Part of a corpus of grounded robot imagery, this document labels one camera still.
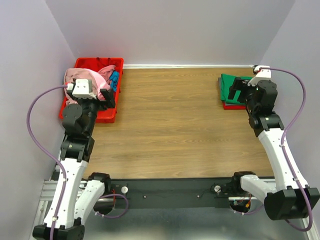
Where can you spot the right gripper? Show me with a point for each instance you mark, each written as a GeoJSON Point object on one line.
{"type": "Point", "coordinates": [239, 84]}

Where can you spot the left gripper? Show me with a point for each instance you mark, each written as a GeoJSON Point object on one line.
{"type": "Point", "coordinates": [108, 95]}

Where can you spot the green t shirt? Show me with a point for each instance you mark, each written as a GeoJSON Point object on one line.
{"type": "Point", "coordinates": [226, 81]}

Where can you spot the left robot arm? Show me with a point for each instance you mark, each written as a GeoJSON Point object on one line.
{"type": "Point", "coordinates": [69, 210]}

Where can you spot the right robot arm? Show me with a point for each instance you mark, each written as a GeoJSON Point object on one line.
{"type": "Point", "coordinates": [291, 197]}

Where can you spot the light pink shirt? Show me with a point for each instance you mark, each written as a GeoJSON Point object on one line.
{"type": "Point", "coordinates": [102, 84]}

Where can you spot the blue shirt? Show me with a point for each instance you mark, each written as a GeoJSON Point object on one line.
{"type": "Point", "coordinates": [113, 80]}

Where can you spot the red plastic bin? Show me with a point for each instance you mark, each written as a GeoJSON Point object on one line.
{"type": "Point", "coordinates": [105, 67]}

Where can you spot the folded red t shirt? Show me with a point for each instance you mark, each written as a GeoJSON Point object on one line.
{"type": "Point", "coordinates": [231, 106]}

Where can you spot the folded grey t shirt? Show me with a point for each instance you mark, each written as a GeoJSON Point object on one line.
{"type": "Point", "coordinates": [219, 80]}

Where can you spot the dusty pink shirt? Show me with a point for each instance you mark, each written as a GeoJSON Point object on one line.
{"type": "Point", "coordinates": [82, 73]}

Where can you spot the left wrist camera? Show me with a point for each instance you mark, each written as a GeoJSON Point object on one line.
{"type": "Point", "coordinates": [81, 88]}

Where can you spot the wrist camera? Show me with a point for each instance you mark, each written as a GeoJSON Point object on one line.
{"type": "Point", "coordinates": [81, 88]}
{"type": "Point", "coordinates": [262, 72]}

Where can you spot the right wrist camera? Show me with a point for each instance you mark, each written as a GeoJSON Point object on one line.
{"type": "Point", "coordinates": [262, 72]}

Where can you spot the aluminium table frame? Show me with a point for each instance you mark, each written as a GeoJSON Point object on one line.
{"type": "Point", "coordinates": [110, 201]}

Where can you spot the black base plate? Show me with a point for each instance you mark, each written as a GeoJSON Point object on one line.
{"type": "Point", "coordinates": [175, 193]}

